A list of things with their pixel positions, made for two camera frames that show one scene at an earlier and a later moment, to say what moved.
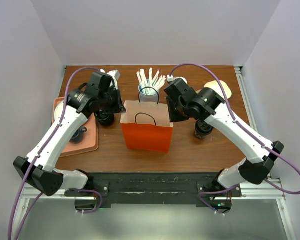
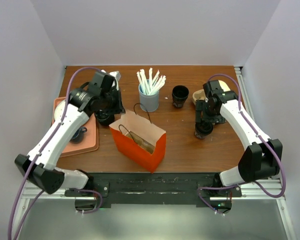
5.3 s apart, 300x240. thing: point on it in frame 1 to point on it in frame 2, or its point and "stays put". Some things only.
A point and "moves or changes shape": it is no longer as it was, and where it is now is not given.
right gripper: (173, 117) to (200, 105)
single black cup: (202, 133) stays put
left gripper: (119, 107) stays put
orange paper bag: (146, 126) moves or changes shape
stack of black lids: (104, 118) stays put
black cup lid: (202, 127) stays put
